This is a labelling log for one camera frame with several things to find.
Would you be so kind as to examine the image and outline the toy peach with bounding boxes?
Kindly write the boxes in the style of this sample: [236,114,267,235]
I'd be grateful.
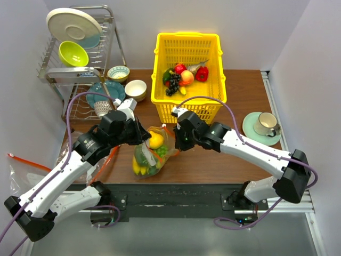
[180,70,194,86]

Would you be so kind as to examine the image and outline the large cream blue plate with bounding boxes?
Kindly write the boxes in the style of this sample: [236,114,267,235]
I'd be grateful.
[46,8,103,49]

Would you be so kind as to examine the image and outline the green toy grape bunch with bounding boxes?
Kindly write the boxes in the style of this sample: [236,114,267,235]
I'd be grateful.
[154,145,169,157]

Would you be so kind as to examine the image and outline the yellow toy banana bunch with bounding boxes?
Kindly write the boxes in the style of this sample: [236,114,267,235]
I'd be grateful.
[132,156,162,178]

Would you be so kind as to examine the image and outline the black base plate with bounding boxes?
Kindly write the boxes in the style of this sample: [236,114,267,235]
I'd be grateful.
[71,182,270,222]

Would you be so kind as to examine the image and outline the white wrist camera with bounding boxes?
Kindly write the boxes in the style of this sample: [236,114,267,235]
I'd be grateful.
[171,107,188,118]
[113,98,137,121]

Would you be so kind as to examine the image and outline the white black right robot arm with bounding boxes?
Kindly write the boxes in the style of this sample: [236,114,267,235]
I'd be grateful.
[172,108,312,210]

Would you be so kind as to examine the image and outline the black toy grapes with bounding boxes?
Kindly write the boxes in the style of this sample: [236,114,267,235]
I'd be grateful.
[165,73,181,97]

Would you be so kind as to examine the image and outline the mint green saucer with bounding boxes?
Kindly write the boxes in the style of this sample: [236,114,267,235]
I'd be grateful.
[242,112,282,146]

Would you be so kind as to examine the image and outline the cream enamel mug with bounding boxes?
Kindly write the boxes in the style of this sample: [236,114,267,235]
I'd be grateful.
[253,113,281,138]

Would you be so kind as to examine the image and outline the lime green bowl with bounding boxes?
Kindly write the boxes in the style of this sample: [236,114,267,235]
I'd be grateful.
[58,41,89,67]

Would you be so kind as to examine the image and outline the grey toy fish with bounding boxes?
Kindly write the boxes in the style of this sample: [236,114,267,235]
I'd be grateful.
[186,60,208,74]

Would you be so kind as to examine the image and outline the dark green toy pepper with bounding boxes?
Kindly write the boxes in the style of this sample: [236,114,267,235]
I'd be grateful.
[162,68,174,85]

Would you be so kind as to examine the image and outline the teal scalloped plate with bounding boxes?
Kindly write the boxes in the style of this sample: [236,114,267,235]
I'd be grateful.
[85,81,126,106]

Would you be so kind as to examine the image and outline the clear zip top bag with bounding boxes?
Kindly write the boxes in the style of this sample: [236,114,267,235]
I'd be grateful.
[135,124,179,179]

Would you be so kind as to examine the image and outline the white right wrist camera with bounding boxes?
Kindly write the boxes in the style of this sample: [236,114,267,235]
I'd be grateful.
[171,107,188,118]

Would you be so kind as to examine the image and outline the crumpled clear plastic bag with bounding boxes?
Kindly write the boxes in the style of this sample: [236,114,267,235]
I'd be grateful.
[56,137,120,185]

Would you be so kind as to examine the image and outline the green toy bell pepper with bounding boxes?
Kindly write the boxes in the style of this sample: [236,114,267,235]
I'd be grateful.
[134,147,147,160]

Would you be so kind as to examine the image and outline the white cream bowl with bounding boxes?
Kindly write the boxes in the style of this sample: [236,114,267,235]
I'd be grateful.
[125,80,147,102]

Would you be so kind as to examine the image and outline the clear bag red zipper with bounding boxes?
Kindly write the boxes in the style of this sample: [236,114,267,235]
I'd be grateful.
[7,153,52,197]

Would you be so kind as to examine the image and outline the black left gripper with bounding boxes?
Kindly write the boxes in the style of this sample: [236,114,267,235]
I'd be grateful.
[110,115,151,148]

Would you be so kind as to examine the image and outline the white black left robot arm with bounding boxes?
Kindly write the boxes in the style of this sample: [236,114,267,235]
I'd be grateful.
[4,110,151,242]

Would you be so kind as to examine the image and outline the yellow toy pear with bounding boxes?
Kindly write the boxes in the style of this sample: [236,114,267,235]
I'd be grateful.
[149,131,164,149]

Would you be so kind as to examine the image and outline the metal dish rack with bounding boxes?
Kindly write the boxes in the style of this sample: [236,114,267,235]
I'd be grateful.
[38,4,126,108]

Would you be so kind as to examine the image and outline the teal patterned small bowl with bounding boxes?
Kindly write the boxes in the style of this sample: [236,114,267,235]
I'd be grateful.
[107,66,130,83]

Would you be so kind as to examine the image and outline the yellow plastic basket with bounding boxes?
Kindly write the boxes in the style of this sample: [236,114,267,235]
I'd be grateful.
[151,31,227,123]

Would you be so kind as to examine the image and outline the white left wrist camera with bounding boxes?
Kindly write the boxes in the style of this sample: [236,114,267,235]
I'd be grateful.
[113,98,137,121]

